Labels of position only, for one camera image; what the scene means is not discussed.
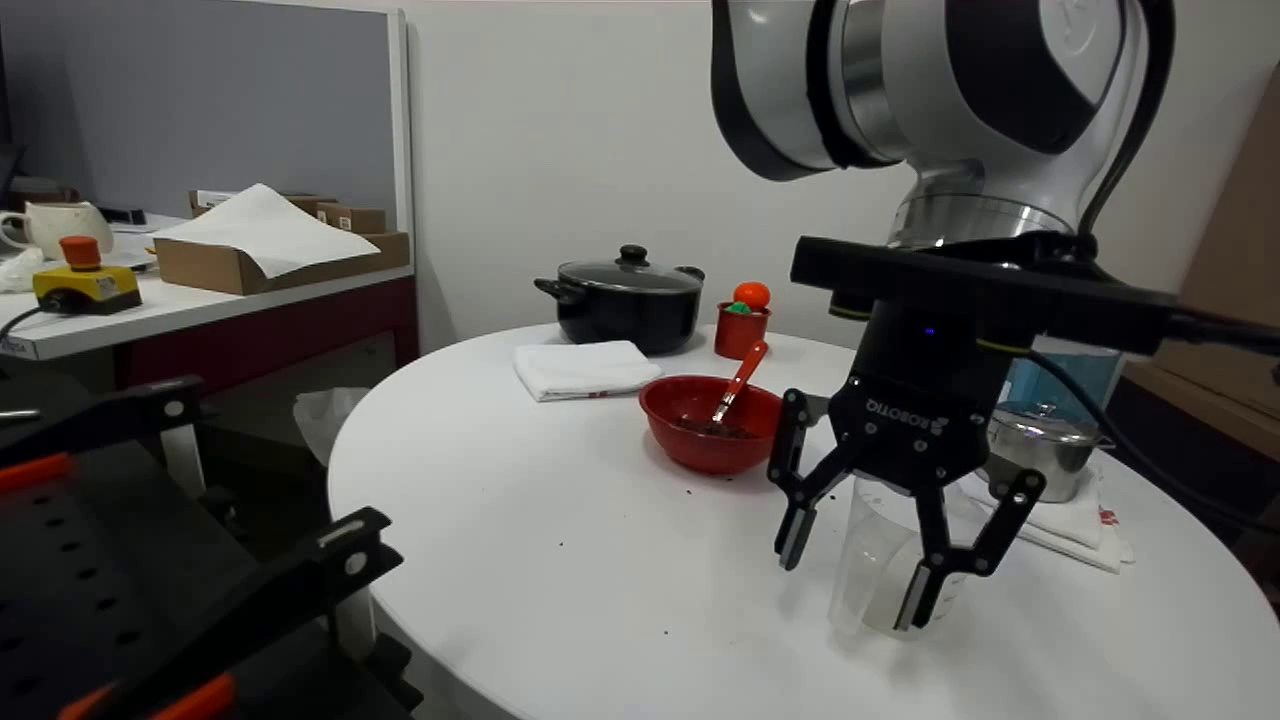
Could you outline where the yellow emergency stop button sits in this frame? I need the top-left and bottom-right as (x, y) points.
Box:
(30, 231), (145, 321)

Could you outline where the black cooking pot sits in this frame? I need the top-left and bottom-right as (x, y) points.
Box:
(531, 274), (709, 362)

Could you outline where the grey partition panel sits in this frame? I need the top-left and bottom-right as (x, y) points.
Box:
(0, 0), (412, 238)

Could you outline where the black camera cable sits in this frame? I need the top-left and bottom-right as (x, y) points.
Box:
(1011, 305), (1280, 458)

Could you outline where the white folded cloth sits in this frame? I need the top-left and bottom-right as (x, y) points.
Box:
(512, 335), (667, 409)

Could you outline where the white paper napkin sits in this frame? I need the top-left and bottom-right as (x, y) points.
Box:
(956, 478), (1136, 576)

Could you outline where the small steel pot with lid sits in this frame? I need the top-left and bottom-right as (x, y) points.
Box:
(985, 406), (1109, 508)

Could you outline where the red cup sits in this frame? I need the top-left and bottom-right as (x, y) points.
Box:
(711, 302), (774, 364)

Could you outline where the bin with plastic bag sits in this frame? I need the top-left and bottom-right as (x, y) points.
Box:
(288, 386), (372, 474)

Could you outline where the white kettle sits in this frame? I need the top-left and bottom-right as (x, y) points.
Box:
(0, 195), (116, 266)

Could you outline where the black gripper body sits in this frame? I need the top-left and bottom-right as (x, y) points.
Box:
(829, 311), (1021, 499)

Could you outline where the glass pot lid black knob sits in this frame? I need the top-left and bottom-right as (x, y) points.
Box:
(551, 240), (706, 296)

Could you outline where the red plastic spoon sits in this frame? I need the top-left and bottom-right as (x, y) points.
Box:
(693, 340), (774, 441)

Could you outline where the flat cardboard box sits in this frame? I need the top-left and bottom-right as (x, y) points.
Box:
(149, 184), (412, 296)

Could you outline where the black frame with orange clamps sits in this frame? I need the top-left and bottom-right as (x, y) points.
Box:
(0, 377), (412, 720)

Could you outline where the blue picture book box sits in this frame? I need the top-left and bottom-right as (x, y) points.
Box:
(1002, 347), (1136, 432)

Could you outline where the white desk red front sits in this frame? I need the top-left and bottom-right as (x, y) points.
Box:
(0, 256), (426, 398)

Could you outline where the red bowl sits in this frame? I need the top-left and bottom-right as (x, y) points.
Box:
(636, 371), (793, 480)

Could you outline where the white paper sheet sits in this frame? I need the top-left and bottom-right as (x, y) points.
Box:
(151, 180), (385, 285)

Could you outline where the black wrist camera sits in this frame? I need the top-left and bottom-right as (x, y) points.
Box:
(790, 231), (1185, 362)

